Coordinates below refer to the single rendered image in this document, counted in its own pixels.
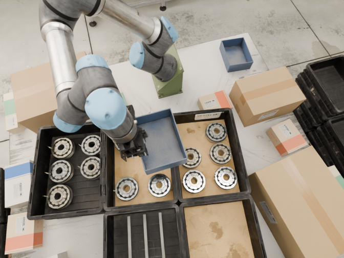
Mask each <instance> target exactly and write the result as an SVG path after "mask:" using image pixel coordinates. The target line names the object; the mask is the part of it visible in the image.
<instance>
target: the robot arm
mask: <svg viewBox="0 0 344 258"><path fill-rule="evenodd" d="M81 14H84V15H86V16H88V17H92V16H94V15H97V16H99V17H101V18H103V19H105V20H107V21H109V22H111V23H113V24H115V25H117V26H119V27H121V28H123V29H125V30H127V31H129V32H131V33H133V34H135V35H137V36H139V37H141V38H142V40H143V41H142V42H139V41H137V42H135V43H134V44H133V45H132V47H131V49H130V55H129V59H130V63H131V65H132V66H134V67H136V68H137V69H139V70H143V71H145V72H148V73H150V74H153V75H154V76H155V77H156V78H157V79H158V80H159V81H162V82H167V81H169V80H171V79H172V78H173V76H174V75H175V73H176V70H177V60H176V58H175V57H174V56H173V55H171V54H168V53H166V52H167V51H168V49H169V48H170V47H171V46H172V45H173V44H174V43H175V42H176V40H177V39H178V37H179V34H178V32H177V30H176V29H175V28H174V26H173V25H172V24H171V23H170V21H169V20H168V19H167V18H166V17H164V16H162V17H161V18H160V19H158V18H156V17H151V18H149V17H148V16H146V15H144V14H143V13H141V12H139V11H138V10H136V9H134V8H133V7H131V6H130V5H128V4H126V3H125V2H123V1H121V0H40V3H39V24H40V32H41V36H42V38H43V40H44V41H45V43H47V49H48V55H49V61H50V67H51V72H52V78H53V83H54V90H55V95H56V100H57V106H58V109H57V110H56V111H55V115H54V117H53V122H54V124H55V126H56V127H57V128H58V129H60V130H61V131H63V132H66V133H74V132H76V131H78V130H79V129H80V128H81V127H82V126H83V125H85V123H86V121H87V120H88V118H90V120H91V121H92V122H93V123H94V124H95V125H96V126H97V127H99V128H100V129H101V130H102V131H103V132H105V133H106V134H107V136H108V137H110V138H111V139H112V140H113V141H114V142H116V143H118V144H119V150H120V155H121V158H122V159H123V160H124V161H125V162H127V160H126V157H127V158H131V157H132V158H133V159H134V158H135V157H137V156H139V157H143V156H146V154H147V155H148V152H147V148H146V145H145V144H146V138H147V137H148V136H147V132H146V131H145V130H142V128H141V127H137V125H136V124H137V120H136V118H135V110H134V108H133V105H132V104H131V105H125V102H124V100H123V98H122V96H121V93H120V91H119V89H118V87H117V85H116V82H115V80H114V78H113V75H112V71H111V69H110V68H109V66H108V64H107V63H106V61H105V59H104V58H102V57H101V56H99V55H94V54H91V55H86V56H83V57H82V58H80V59H79V60H78V61H77V59H76V55H75V51H74V47H73V43H72V42H73V40H74V34H73V30H74V27H75V25H76V23H77V21H78V19H79V18H80V16H81ZM123 154H124V155H123Z"/></svg>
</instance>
